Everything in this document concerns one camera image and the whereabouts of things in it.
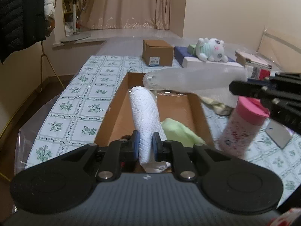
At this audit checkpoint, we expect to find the white puffer jacket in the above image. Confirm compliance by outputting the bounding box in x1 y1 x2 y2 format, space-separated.
44 0 57 21

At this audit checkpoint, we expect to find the light green cloth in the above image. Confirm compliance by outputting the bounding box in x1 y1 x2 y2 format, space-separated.
160 118 207 145

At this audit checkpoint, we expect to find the white paper towel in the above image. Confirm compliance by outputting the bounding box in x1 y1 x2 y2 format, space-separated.
129 86 173 173

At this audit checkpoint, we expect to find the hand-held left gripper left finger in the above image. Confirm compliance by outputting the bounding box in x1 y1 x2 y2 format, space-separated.
62 130 140 182

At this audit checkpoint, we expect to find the white and blue flat box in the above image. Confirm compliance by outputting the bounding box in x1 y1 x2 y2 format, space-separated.
174 46 245 70

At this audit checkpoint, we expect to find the white plush toy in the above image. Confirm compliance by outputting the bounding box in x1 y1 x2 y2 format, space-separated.
195 37 236 63

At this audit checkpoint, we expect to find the red patterned white clothing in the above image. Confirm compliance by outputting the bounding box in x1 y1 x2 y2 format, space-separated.
268 208 301 226

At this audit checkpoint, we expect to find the cardboard tray box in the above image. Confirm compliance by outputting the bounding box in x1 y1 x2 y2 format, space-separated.
94 72 215 173

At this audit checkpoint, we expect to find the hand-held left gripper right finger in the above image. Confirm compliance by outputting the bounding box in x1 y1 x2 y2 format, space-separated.
152 132 232 184

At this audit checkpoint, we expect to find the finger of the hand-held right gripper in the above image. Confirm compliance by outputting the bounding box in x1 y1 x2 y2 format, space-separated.
229 80 271 98
247 73 301 85

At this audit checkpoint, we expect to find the small closed cardboard box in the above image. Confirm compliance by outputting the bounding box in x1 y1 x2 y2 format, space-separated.
142 40 174 67

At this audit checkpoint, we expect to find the pink lidded cup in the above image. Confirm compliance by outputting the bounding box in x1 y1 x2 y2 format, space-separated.
217 96 270 159

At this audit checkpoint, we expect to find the plastic-wrapped beige board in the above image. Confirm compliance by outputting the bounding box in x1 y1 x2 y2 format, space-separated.
257 26 301 59

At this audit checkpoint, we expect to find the beige curtain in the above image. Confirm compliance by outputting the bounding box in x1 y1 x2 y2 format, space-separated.
80 0 171 31

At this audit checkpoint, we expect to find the white pedestal fan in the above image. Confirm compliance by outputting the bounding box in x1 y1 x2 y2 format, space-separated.
60 0 91 43

